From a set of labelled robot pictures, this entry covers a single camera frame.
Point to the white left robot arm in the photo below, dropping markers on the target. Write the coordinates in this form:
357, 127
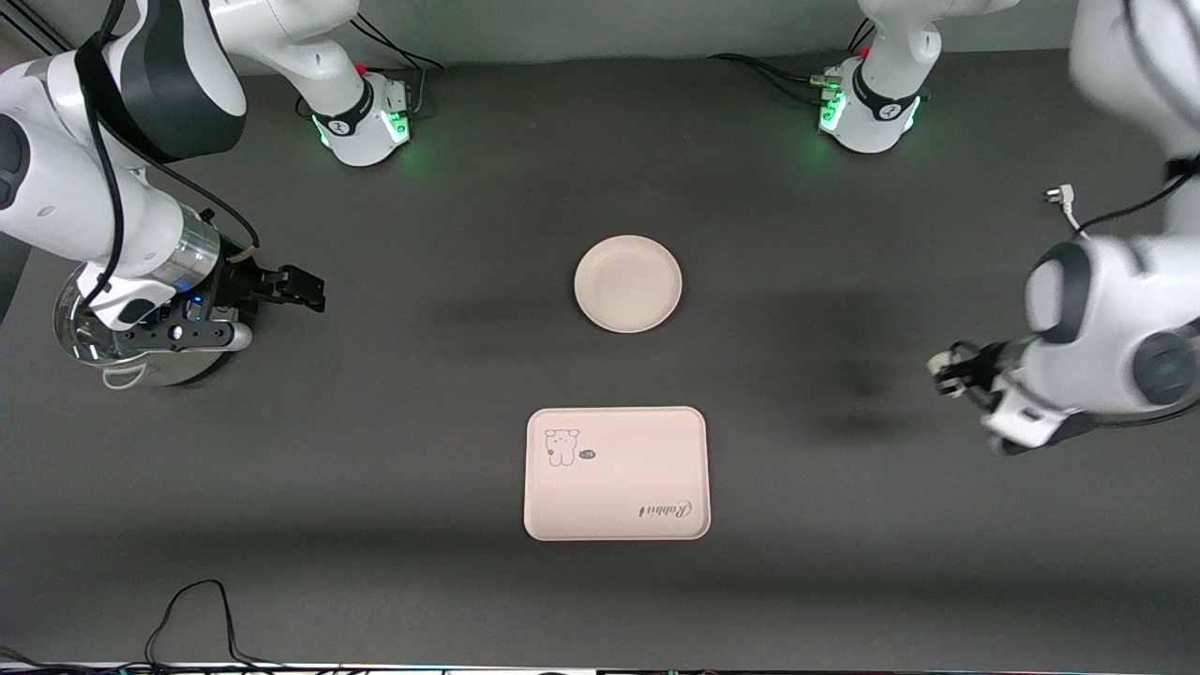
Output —
1106, 309

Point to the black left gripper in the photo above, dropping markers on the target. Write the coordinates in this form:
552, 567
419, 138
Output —
986, 367

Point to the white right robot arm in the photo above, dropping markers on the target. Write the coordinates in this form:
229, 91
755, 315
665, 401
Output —
56, 187

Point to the round beige plate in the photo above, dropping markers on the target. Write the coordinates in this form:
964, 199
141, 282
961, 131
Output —
627, 284

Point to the beige rectangular rabbit tray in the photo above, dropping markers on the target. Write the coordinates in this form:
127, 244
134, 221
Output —
616, 473

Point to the steel pot with glass lid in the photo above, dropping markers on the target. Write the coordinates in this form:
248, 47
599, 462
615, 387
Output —
187, 367

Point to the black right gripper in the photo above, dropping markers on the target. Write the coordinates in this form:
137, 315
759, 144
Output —
246, 284

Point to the glass pot lid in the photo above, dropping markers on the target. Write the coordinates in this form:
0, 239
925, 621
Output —
80, 337

